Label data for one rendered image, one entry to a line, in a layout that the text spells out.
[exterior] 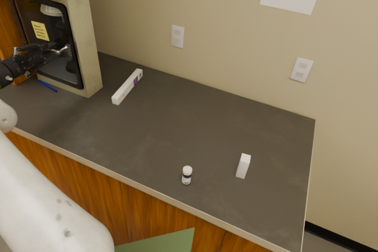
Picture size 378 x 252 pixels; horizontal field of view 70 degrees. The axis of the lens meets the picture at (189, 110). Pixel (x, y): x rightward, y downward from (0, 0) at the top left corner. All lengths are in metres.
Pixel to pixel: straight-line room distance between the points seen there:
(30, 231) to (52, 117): 0.86
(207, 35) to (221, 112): 0.39
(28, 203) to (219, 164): 0.73
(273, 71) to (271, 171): 0.50
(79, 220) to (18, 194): 0.10
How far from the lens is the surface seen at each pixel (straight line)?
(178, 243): 0.66
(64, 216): 0.51
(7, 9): 1.48
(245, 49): 1.34
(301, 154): 1.23
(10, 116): 1.05
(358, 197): 1.86
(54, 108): 1.37
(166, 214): 1.14
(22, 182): 0.52
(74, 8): 1.20
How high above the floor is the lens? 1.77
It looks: 40 degrees down
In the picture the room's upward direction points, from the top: 6 degrees clockwise
